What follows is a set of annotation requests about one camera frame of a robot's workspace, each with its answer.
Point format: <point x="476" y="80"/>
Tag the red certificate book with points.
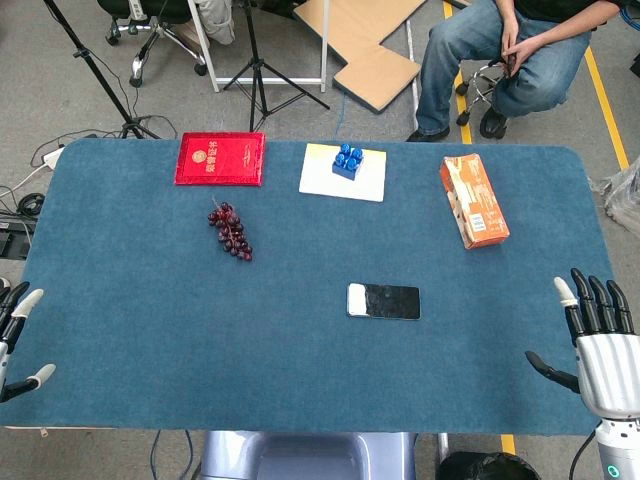
<point x="220" y="159"/>

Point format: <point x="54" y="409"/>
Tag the clear plastic bag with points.
<point x="622" y="192"/>

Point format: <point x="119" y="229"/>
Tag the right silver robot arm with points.
<point x="619" y="447"/>

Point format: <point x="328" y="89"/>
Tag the black office chair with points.
<point x="150" y="35"/>

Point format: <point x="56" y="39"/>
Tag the brown cardboard sheet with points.
<point x="365" y="45"/>

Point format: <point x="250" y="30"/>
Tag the orange carton box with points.
<point x="475" y="200"/>

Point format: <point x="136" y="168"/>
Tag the white power strip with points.
<point x="52" y="159"/>

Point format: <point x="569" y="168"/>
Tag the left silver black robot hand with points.
<point x="15" y="337"/>

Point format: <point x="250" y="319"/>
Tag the white metal frame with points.
<point x="260" y="65"/>

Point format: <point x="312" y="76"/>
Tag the seated person in jeans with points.
<point x="500" y="60"/>

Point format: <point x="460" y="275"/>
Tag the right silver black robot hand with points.
<point x="607" y="370"/>

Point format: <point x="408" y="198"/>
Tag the blue table mat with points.
<point x="310" y="350"/>

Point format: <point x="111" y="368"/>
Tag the black light stand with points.
<point x="100" y="80"/>

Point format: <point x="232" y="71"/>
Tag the black tripod stand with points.
<point x="265" y="75"/>

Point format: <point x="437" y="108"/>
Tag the purple plastic grape bunch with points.
<point x="231" y="231"/>

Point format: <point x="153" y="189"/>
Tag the lavender robot base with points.
<point x="305" y="456"/>

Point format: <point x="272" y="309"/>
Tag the blue toy building block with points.
<point x="348" y="161"/>

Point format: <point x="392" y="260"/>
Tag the chrome wheeled stool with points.
<point x="477" y="95"/>

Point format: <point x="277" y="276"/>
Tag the black smartphone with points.
<point x="384" y="301"/>

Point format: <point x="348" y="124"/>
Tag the black trash bin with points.
<point x="487" y="466"/>

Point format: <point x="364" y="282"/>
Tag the white paper sheet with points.
<point x="345" y="175"/>

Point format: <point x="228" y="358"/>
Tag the black floor equipment box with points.
<point x="14" y="239"/>

